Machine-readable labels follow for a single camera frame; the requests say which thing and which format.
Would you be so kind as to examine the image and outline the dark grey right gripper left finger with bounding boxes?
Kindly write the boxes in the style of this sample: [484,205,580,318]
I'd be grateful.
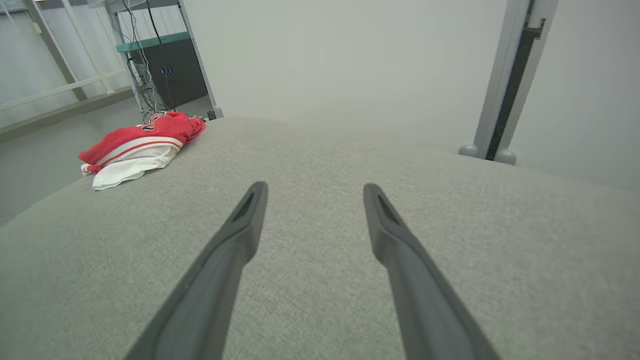
[124,181,269,360]

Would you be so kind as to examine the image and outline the grey partition post with feet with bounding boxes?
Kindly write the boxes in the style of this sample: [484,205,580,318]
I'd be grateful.
[458,0,559,166]

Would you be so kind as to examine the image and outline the white metal railing frame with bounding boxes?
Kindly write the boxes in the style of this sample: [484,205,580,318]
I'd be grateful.
[0,0,133,115]

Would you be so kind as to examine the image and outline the grey metal frame leg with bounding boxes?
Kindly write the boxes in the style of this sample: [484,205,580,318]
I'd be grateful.
[177,0,224,120]

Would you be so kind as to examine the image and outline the dark cabinet with teal top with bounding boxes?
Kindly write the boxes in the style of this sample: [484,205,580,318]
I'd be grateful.
[116,32,208,111]

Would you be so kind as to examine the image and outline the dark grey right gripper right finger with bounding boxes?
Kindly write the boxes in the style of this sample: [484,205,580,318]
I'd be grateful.
[363,183,501,360]

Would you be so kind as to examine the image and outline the hanging black and white cables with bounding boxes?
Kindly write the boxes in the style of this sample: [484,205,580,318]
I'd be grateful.
[119,0,168,117]

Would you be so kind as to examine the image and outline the red and white jersey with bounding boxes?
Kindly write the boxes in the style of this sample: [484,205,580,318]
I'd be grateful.
[78,111,207,191]

